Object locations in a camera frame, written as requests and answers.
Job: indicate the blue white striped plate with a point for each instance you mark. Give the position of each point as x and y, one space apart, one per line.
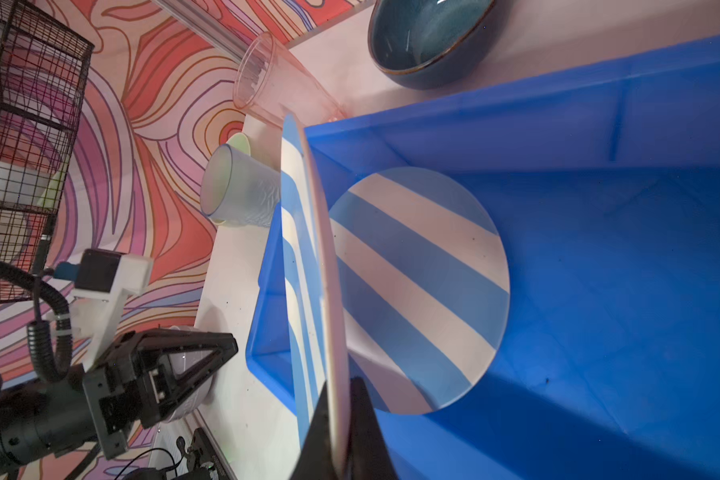
314 306
425 286

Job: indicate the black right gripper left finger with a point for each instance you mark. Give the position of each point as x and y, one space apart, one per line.
315 460

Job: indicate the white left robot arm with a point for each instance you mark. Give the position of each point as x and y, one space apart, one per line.
39 419

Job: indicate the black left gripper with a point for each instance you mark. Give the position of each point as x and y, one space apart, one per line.
146 376

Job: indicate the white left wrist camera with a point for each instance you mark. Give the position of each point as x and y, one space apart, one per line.
103 281

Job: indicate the blue plastic bin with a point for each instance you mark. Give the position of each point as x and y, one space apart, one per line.
604 184

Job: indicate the dark blue ceramic bowl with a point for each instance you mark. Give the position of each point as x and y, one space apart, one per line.
428 44

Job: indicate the light green ceramic bowl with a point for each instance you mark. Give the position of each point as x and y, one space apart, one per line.
239 143

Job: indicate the blue ribbed plastic cup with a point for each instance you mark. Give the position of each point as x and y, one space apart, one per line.
238 190

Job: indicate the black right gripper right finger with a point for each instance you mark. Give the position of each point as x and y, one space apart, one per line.
368 456

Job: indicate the black wire basket left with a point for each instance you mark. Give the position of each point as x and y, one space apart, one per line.
44 68

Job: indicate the pink plastic cup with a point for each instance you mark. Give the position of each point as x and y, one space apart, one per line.
272 84

